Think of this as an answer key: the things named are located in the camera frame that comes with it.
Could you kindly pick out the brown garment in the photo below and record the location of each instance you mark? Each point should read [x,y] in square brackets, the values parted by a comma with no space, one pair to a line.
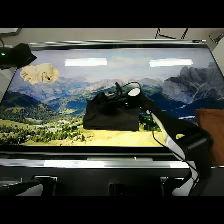
[213,128]

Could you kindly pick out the yellow garment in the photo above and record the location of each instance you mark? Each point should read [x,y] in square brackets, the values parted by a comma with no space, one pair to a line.
[39,74]

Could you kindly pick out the white cabinet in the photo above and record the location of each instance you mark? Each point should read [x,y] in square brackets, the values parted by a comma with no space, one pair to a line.
[6,80]

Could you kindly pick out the dark grey shirt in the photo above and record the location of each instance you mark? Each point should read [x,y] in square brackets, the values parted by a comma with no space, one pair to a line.
[110,120]

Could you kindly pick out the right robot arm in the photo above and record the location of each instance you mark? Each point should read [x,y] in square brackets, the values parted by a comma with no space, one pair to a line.
[196,146]

